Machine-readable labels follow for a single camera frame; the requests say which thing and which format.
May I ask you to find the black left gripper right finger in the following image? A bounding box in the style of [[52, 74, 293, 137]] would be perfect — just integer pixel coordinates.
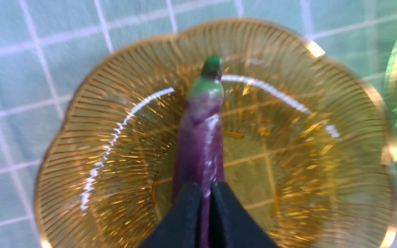
[[208, 182, 278, 248]]

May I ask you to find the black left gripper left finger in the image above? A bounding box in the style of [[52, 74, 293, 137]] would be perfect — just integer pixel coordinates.
[[139, 182, 201, 248]]

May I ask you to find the purple eggplant green stem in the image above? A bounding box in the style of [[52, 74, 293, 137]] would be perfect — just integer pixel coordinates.
[[172, 55, 225, 248]]

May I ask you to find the amber ribbed glass plate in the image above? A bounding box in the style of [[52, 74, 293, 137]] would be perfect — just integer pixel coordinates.
[[35, 19, 397, 248]]

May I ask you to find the green checkered tablecloth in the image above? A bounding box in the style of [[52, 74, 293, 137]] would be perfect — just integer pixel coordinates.
[[0, 0, 397, 248]]

